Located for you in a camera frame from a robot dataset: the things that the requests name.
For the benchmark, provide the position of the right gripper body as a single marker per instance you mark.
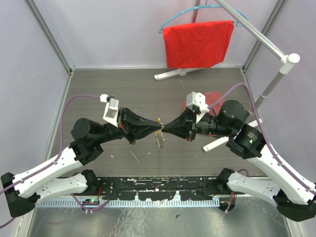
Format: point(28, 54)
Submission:
point(191, 134)

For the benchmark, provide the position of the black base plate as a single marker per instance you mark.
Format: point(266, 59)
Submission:
point(159, 188)

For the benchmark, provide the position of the white clothes rack stand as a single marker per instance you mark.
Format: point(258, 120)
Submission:
point(265, 55)

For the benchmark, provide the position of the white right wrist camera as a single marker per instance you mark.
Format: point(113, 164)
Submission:
point(196, 101)

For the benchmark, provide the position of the teal clothes hanger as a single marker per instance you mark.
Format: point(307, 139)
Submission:
point(195, 9)

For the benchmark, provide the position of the dark red crumpled shirt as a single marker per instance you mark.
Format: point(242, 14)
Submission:
point(214, 101)

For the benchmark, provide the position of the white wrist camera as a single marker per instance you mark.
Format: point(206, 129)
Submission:
point(111, 109)
point(196, 101)

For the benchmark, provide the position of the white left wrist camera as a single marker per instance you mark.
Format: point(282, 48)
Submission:
point(111, 109)

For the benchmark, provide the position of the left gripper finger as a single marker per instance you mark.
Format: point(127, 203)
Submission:
point(138, 120)
point(137, 132)

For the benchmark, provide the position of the grey slotted cable duct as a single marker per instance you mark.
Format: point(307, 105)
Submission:
point(176, 202)

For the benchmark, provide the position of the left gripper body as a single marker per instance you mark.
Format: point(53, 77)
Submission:
point(123, 128)

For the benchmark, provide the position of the bright red cloth on hanger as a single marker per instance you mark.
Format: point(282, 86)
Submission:
point(197, 45)

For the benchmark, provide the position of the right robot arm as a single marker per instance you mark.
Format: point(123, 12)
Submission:
point(287, 191)

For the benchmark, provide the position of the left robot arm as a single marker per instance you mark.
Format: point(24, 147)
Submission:
point(26, 190)

